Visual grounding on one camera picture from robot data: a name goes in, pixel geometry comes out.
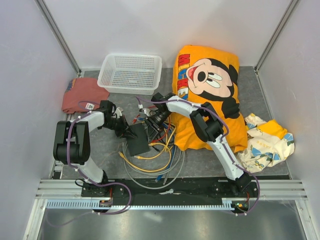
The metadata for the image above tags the folded red shirt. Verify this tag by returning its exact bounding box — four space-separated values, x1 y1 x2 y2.
61 77 110 114

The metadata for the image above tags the cream patterned cloth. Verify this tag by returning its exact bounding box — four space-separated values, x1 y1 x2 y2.
235 113 295 173

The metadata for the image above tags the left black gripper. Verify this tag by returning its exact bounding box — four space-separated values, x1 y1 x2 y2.
100 115 137 139

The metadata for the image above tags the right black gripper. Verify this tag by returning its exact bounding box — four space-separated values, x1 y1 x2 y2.
143 111 171 143

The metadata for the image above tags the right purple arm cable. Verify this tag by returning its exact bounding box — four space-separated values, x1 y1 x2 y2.
136 96 263 216

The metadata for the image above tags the yellow ethernet cable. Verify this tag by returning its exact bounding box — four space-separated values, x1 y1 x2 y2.
119 143 177 173
134 129 176 161

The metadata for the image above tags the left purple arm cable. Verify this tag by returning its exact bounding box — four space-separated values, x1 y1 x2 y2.
44 101 132 227

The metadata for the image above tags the black network switch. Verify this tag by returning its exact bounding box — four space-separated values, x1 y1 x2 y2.
126 123 150 157

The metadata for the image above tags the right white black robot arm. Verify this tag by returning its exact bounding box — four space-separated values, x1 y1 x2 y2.
138 93 251 197

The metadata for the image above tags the red ethernet cable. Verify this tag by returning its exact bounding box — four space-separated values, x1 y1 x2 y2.
131 114 176 146

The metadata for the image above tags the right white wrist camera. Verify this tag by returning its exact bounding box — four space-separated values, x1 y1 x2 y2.
138 103 151 117

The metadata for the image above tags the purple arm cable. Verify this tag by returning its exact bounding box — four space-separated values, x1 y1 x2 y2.
44 101 132 227
136 96 263 216

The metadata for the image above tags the grey ethernet cable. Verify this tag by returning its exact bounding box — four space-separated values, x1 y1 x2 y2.
119 142 186 189

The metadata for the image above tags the orange Mickey Mouse shirt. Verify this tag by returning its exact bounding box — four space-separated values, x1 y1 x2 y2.
172 45 248 153

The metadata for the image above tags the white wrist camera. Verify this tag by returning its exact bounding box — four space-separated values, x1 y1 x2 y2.
138 103 151 117
113 107 124 119

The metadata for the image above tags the grey slotted cable duct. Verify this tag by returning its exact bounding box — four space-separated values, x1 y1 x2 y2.
46 199 235 211

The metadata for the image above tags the black cable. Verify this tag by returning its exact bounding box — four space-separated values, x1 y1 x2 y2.
152 124 177 152

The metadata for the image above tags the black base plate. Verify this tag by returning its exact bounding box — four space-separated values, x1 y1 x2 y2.
74 177 259 200

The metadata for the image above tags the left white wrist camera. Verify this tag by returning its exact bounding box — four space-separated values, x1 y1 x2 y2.
113 107 124 119

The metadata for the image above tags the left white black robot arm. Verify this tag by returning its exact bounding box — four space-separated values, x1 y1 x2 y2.
53 100 138 197

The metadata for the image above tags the white plastic basket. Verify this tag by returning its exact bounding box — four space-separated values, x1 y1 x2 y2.
97 53 162 95

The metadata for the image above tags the blue ethernet cable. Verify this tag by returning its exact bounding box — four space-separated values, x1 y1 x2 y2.
154 122 179 182

